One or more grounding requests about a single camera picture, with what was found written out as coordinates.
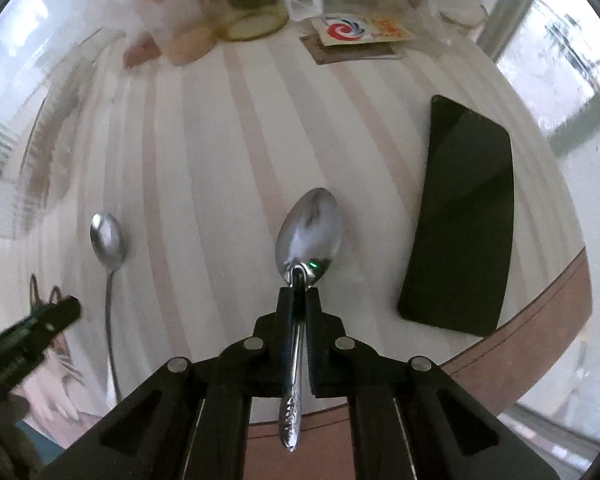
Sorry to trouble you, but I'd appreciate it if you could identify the steel spoon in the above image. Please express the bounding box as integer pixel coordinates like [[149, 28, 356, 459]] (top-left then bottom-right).
[[90, 211, 126, 403], [275, 188, 342, 453]]

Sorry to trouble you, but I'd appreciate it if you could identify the steel spoon front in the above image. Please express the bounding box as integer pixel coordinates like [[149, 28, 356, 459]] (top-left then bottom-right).
[[275, 188, 342, 453]]

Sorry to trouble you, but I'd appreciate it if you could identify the black smartphone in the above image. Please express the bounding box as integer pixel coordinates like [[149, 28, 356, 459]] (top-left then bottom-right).
[[398, 94, 515, 337]]

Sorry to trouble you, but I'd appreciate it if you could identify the striped cat table mat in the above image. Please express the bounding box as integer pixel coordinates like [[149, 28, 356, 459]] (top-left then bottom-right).
[[0, 29, 592, 446]]

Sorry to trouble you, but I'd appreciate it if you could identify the clear plastic utensil tray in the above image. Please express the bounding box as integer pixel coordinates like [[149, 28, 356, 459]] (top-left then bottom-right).
[[0, 27, 124, 240]]

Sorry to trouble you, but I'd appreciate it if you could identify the brown card coaster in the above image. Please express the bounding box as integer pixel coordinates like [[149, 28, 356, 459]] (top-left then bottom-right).
[[299, 35, 401, 65]]

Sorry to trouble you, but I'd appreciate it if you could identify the red swirl sachet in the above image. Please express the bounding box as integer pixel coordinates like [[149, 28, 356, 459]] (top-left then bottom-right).
[[310, 14, 415, 47]]

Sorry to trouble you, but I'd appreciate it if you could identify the jar with white lid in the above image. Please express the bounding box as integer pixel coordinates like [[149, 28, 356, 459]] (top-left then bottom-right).
[[199, 0, 290, 42]]

